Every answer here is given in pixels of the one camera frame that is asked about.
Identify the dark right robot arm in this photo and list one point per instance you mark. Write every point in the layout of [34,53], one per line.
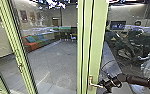
[141,81]

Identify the green framed glass door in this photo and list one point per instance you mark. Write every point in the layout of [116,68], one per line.
[79,46]

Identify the brown lobby door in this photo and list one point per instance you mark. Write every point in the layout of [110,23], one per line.
[56,22]

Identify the small metal door latch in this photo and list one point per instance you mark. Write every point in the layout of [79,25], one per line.
[20,66]

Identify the small lobby chair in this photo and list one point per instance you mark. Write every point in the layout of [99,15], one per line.
[73,36]

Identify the dark lobby monitor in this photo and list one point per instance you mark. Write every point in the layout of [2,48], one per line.
[117,25]

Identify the multicolour lobby sofa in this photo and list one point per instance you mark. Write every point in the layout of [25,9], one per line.
[36,40]

